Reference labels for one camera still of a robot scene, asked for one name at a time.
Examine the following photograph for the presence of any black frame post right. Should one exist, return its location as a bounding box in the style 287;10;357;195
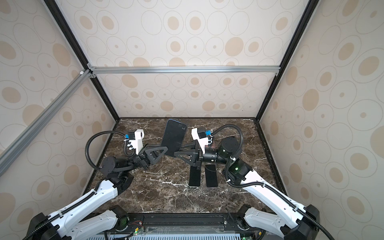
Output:
256;0;320;123

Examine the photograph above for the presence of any right black corrugated cable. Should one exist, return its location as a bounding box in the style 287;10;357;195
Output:
209;123;335;240

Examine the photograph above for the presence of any black frame post left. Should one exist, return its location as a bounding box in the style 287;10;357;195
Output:
43;0;120;122

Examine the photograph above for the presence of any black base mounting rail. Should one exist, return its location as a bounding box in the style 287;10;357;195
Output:
53;212;313;240

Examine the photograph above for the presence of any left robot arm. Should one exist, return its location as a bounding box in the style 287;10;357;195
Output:
25;145;168;240

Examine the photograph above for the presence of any left black corrugated cable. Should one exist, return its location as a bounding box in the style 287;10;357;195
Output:
22;130;128;240

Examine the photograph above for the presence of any black frame post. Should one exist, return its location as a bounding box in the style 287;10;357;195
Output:
256;0;320;123
43;0;120;122

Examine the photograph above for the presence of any diagonal aluminium rail left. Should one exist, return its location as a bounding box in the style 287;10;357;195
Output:
1;70;91;175

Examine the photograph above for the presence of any black phone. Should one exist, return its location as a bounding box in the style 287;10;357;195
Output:
189;166;201;187
161;119;188;157

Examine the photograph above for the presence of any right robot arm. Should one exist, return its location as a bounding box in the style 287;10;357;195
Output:
174;137;334;240

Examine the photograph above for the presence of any black corrugated cable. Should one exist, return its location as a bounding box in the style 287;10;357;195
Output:
209;123;335;240
22;130;128;240

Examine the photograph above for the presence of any horizontal aluminium rail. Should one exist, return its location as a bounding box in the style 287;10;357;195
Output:
91;66;280;74

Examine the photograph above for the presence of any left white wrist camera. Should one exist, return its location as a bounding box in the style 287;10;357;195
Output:
124;129;145;156

